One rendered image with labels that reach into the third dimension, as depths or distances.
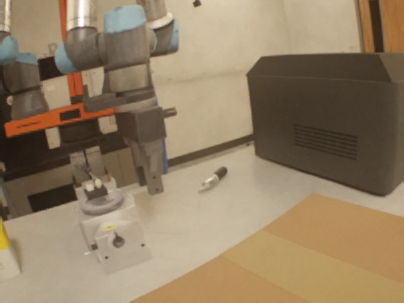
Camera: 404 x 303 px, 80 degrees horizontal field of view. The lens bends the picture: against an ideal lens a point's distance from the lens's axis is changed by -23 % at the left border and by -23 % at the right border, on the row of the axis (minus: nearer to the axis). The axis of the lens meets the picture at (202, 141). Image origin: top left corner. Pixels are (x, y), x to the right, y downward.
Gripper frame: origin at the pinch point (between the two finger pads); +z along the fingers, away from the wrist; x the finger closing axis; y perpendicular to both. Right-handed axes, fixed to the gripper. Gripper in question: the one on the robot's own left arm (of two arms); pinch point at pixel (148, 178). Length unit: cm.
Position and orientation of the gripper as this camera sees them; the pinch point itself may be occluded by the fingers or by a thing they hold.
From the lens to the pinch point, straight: 56.0
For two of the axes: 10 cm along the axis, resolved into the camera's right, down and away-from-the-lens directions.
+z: 1.3, 9.6, 2.7
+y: 8.4, -2.5, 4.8
